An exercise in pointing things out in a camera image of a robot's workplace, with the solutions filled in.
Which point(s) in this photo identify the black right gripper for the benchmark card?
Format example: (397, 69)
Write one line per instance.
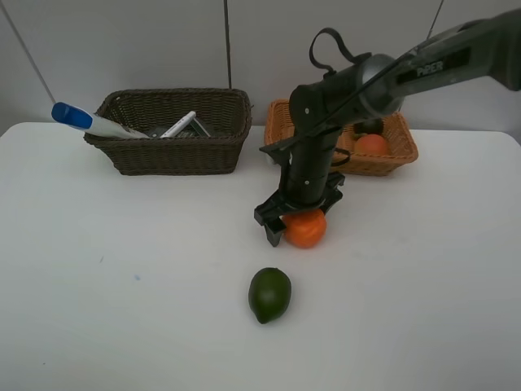
(277, 205)

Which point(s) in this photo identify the black felt board eraser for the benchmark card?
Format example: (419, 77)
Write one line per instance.
(196, 128)

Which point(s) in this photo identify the light orange wicker basket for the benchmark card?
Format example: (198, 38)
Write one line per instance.
(401, 146)

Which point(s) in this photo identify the dark brown wicker basket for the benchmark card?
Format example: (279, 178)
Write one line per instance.
(226, 111)

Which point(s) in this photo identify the white blue-capped shampoo bottle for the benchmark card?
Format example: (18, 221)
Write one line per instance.
(79, 119)

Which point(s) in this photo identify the dark green round fruit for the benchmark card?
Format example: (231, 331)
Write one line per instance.
(372, 126)

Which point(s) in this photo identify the green lime fruit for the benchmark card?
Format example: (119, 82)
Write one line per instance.
(269, 294)

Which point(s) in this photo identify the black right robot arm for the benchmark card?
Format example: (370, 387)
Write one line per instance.
(374, 87)

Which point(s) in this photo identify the white pink-tipped marker pen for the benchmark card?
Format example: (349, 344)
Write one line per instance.
(179, 126)

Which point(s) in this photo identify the red yellow peach fruit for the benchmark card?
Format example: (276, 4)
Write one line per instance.
(372, 144)

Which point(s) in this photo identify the orange tangerine fruit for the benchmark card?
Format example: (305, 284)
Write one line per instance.
(305, 230)

